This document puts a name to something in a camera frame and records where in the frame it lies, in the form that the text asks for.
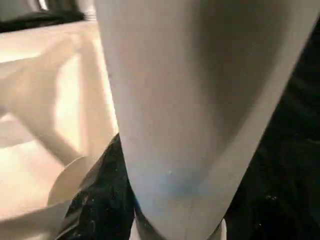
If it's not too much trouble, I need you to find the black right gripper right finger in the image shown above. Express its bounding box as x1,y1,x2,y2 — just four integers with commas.
223,149,320,240

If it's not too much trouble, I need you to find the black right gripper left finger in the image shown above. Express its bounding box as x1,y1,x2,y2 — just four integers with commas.
60,132,141,240

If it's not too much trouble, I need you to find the white plastic table top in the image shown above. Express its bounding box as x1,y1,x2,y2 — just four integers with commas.
0,19,121,240

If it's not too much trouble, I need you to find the white plastic table leg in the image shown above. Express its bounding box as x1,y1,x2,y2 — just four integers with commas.
94,0,320,240

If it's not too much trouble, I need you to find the black work surface mat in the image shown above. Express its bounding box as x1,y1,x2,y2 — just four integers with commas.
0,8,320,240

